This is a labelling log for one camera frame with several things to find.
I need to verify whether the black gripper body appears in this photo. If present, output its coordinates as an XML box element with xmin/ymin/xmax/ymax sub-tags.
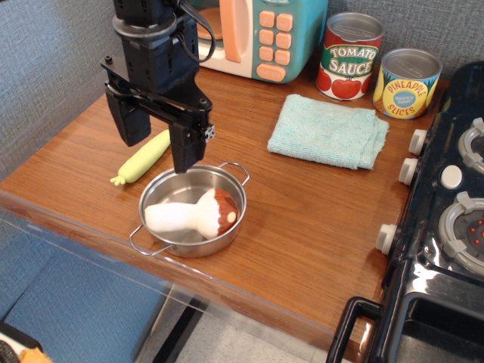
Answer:
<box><xmin>101</xmin><ymin>17</ymin><xmax>213</xmax><ymax>143</ymax></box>

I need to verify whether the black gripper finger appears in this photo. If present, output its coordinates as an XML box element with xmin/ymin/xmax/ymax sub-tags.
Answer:
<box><xmin>169</xmin><ymin>123</ymin><xmax>206</xmax><ymax>173</ymax></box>
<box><xmin>105</xmin><ymin>88</ymin><xmax>151</xmax><ymax>147</ymax></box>

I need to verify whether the spoon with green handle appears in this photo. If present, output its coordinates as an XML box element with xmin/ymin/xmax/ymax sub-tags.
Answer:
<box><xmin>110</xmin><ymin>130</ymin><xmax>171</xmax><ymax>186</ymax></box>

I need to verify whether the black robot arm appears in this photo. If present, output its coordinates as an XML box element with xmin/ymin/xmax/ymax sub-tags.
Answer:
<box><xmin>101</xmin><ymin>1</ymin><xmax>214</xmax><ymax>173</ymax></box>

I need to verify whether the plush mushroom toy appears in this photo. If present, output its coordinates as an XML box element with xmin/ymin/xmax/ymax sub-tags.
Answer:
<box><xmin>144</xmin><ymin>188</ymin><xmax>239</xmax><ymax>240</ymax></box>

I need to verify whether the teal toy microwave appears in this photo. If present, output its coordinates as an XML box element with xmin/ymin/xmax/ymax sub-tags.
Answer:
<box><xmin>189</xmin><ymin>0</ymin><xmax>328</xmax><ymax>84</ymax></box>

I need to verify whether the light blue folded cloth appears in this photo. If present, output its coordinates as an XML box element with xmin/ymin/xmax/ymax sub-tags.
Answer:
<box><xmin>267</xmin><ymin>94</ymin><xmax>389</xmax><ymax>170</ymax></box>

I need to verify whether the tomato sauce can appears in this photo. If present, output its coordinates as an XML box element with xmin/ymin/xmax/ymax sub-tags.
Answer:
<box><xmin>317</xmin><ymin>12</ymin><xmax>384</xmax><ymax>101</ymax></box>

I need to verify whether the white stove knob lower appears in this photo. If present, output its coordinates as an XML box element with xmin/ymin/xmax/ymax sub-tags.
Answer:
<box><xmin>376</xmin><ymin>224</ymin><xmax>397</xmax><ymax>255</ymax></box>

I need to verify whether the white stove knob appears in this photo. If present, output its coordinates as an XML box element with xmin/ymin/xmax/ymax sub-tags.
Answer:
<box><xmin>399</xmin><ymin>158</ymin><xmax>418</xmax><ymax>186</ymax></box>
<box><xmin>376</xmin><ymin>224</ymin><xmax>397</xmax><ymax>255</ymax></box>
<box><xmin>408</xmin><ymin>129</ymin><xmax>427</xmax><ymax>156</ymax></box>

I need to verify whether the white stove knob middle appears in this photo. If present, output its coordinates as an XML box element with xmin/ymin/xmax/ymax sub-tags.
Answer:
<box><xmin>399</xmin><ymin>158</ymin><xmax>418</xmax><ymax>186</ymax></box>

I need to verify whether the pineapple slices can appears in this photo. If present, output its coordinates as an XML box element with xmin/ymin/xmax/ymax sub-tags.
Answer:
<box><xmin>373</xmin><ymin>48</ymin><xmax>442</xmax><ymax>120</ymax></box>

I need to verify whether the white stove knob upper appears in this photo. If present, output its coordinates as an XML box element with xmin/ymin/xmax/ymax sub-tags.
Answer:
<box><xmin>408</xmin><ymin>129</ymin><xmax>427</xmax><ymax>156</ymax></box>

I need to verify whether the orange fuzzy object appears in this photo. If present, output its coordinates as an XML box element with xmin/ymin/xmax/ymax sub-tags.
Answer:
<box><xmin>19</xmin><ymin>348</ymin><xmax>53</xmax><ymax>363</ymax></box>

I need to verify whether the white round stove button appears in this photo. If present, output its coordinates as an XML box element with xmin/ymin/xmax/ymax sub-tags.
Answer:
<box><xmin>440</xmin><ymin>165</ymin><xmax>463</xmax><ymax>190</ymax></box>

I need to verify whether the black toy stove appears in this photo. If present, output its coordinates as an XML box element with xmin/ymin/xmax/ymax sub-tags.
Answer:
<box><xmin>362</xmin><ymin>61</ymin><xmax>483</xmax><ymax>362</ymax></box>

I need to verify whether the grey burner lower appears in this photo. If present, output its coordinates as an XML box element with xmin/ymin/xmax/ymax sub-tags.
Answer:
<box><xmin>438</xmin><ymin>192</ymin><xmax>483</xmax><ymax>276</ymax></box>

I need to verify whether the grey burner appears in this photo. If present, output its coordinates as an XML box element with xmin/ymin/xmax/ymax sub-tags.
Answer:
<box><xmin>438</xmin><ymin>192</ymin><xmax>483</xmax><ymax>276</ymax></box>
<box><xmin>458</xmin><ymin>116</ymin><xmax>484</xmax><ymax>175</ymax></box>

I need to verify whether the grey burner upper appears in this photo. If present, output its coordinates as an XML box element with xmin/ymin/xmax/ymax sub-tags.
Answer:
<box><xmin>458</xmin><ymin>116</ymin><xmax>484</xmax><ymax>175</ymax></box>

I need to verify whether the steel pan with handles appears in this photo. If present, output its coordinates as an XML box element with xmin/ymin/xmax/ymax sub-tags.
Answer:
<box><xmin>129</xmin><ymin>162</ymin><xmax>250</xmax><ymax>258</ymax></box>

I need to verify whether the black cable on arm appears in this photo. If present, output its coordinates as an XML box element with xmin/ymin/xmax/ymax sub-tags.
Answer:
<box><xmin>172</xmin><ymin>0</ymin><xmax>216</xmax><ymax>64</ymax></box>

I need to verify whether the black oven door handle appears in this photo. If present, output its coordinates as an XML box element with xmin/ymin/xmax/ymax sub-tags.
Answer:
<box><xmin>326</xmin><ymin>296</ymin><xmax>383</xmax><ymax>362</ymax></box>

